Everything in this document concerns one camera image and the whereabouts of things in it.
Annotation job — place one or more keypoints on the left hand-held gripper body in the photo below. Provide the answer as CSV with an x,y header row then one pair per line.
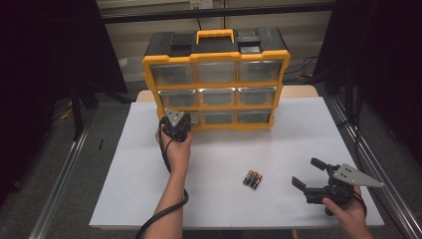
x,y
175,127

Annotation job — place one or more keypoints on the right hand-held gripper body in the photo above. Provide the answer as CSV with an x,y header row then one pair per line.
x,y
341,189

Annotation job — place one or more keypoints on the transparent plastic drawer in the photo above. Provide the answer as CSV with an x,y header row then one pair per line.
x,y
217,118
195,118

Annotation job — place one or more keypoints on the yellow black drawer organizer cabinet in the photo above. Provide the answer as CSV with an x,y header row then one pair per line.
x,y
215,85

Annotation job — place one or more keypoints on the person's left hand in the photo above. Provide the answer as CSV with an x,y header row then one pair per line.
x,y
177,156

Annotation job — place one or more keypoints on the person's right hand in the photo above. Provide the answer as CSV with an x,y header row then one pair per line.
x,y
350,217

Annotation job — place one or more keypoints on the white table cover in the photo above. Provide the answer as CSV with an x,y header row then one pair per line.
x,y
232,159

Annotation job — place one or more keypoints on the set of clear organizer drawers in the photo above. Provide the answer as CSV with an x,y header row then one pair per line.
x,y
215,71

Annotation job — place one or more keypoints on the black metal stand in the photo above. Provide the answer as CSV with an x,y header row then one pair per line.
x,y
349,99
77,116

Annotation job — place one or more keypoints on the small black floor item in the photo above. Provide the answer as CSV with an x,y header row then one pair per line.
x,y
101,144

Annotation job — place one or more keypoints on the black horizontal bar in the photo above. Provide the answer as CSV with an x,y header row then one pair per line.
x,y
166,15

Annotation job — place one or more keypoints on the black curtain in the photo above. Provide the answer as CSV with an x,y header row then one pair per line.
x,y
49,43
381,49

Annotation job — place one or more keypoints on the metal floor rail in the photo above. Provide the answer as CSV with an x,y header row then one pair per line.
x,y
56,195
399,209

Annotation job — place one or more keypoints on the white wall outlet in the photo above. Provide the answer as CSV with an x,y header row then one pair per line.
x,y
123,62

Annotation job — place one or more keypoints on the white wall socket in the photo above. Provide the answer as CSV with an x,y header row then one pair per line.
x,y
202,4

